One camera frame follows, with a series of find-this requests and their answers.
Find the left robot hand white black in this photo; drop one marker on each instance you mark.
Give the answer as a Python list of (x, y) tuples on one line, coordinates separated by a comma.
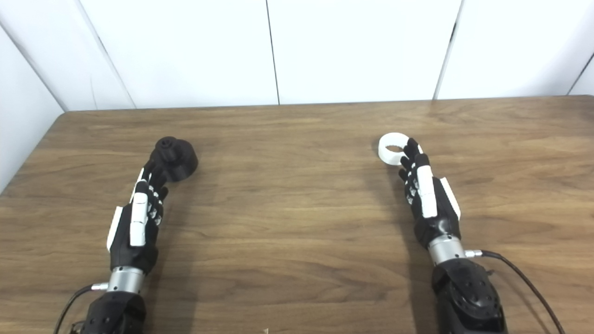
[(137, 222)]

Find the round black part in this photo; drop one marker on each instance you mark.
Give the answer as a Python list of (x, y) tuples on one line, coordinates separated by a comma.
[(183, 160)]

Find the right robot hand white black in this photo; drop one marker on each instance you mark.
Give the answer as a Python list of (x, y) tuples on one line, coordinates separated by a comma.
[(427, 195)]

